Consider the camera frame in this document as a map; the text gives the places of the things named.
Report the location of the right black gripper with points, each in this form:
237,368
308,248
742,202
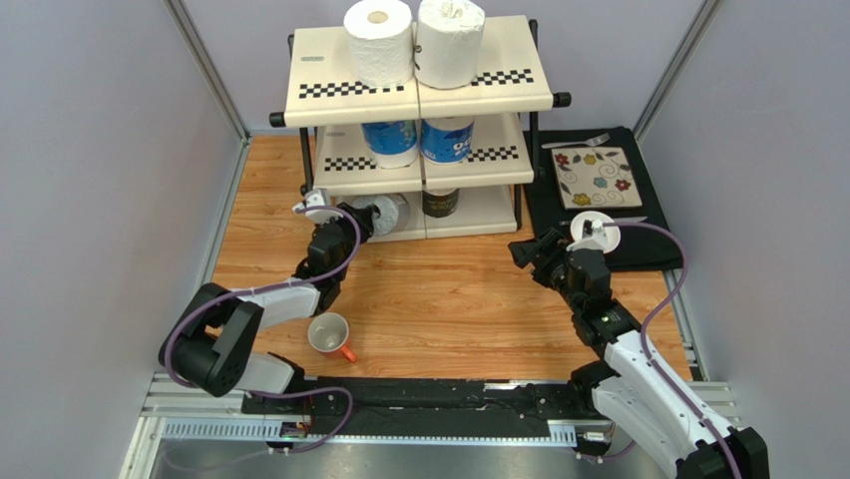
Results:
543,249

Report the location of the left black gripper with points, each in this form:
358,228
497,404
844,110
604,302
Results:
362,217

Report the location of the grey toilet roll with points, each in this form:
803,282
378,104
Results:
392,216

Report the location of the brown toilet roll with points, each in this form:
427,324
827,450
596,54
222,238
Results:
440,204

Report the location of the blue plastic roll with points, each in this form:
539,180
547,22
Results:
392,145

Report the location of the blue label roll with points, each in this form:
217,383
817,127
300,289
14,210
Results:
446,141

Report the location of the plain white toilet roll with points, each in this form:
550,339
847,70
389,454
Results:
380,40

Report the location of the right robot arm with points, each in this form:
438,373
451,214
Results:
630,383

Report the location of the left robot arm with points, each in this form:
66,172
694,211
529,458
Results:
211,345

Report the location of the cream three-tier checkered shelf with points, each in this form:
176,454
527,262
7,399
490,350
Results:
326,105

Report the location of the black cloth placemat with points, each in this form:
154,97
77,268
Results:
640,249

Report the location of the white bowl orange outside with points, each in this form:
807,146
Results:
581,222

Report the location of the square floral ceramic plate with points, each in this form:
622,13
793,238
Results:
593,178

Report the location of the silver table knife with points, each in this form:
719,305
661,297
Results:
620,220

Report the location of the silver fork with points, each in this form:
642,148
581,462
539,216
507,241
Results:
591,142

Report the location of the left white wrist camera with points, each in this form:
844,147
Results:
315,206

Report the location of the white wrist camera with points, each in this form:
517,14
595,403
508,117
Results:
315,206
594,234

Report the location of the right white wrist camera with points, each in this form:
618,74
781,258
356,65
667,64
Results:
594,234

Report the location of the white mug orange handle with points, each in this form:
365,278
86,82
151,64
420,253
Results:
329,335

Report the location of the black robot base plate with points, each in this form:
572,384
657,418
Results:
435,408

